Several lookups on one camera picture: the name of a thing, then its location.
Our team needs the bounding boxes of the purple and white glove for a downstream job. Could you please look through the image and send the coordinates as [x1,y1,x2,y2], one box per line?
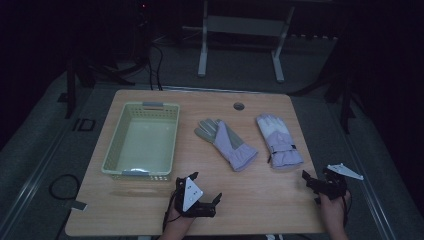
[255,113,305,170]

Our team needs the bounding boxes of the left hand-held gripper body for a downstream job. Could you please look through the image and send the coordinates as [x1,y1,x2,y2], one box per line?
[173,176,218,219]

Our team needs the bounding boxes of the black looped floor cable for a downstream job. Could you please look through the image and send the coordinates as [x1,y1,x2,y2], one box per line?
[48,173,81,201]

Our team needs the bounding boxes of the black metal stand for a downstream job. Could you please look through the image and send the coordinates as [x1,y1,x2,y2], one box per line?
[64,0,152,120]

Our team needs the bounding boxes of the purple glove with grey palm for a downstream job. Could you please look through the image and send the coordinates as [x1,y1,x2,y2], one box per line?
[194,118,259,173]

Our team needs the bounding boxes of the pale yellow plastic basket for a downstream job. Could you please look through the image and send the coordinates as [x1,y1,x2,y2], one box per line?
[101,101,181,182]

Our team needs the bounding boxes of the black tripod stand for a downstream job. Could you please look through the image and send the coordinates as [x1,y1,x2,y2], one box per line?
[288,31,359,135]

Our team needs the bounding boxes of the person's right hand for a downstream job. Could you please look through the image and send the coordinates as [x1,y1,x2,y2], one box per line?
[317,190,352,231]

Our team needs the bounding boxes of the white metal desk frame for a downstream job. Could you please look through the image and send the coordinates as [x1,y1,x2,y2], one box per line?
[197,0,297,84]

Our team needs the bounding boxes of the person's left hand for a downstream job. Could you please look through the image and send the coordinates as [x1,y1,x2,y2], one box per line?
[165,204,198,232]

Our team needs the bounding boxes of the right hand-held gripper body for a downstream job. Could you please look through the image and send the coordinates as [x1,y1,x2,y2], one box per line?
[310,162,365,201]

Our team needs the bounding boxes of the black floor tape marks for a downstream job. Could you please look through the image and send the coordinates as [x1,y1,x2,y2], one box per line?
[71,117,97,132]

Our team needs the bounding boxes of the grey tape strip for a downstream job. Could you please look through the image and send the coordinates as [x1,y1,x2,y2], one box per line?
[70,200,89,212]

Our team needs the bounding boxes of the black hanging cables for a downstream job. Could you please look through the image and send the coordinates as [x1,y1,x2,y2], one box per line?
[146,41,165,92]

